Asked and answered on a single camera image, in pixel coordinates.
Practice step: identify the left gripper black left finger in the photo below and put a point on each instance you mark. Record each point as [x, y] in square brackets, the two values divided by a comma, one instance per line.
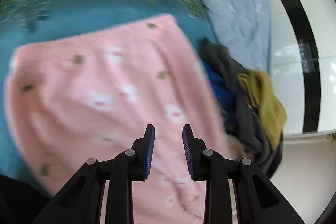
[134, 164]

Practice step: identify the olive green garment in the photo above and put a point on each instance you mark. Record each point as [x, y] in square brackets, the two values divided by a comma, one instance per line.
[271, 112]

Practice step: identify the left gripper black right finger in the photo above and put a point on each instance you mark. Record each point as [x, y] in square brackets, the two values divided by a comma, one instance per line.
[206, 165]

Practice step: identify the grey-blue floral bedsheet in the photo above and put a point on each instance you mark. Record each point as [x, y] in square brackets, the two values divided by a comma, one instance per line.
[244, 27]

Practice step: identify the dark grey garment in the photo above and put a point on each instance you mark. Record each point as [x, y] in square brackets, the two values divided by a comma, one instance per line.
[249, 131]

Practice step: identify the blue garment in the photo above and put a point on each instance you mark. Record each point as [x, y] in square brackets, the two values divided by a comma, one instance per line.
[226, 98]

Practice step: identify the pink fleece floral garment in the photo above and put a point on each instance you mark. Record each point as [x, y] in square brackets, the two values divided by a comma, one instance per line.
[92, 95]

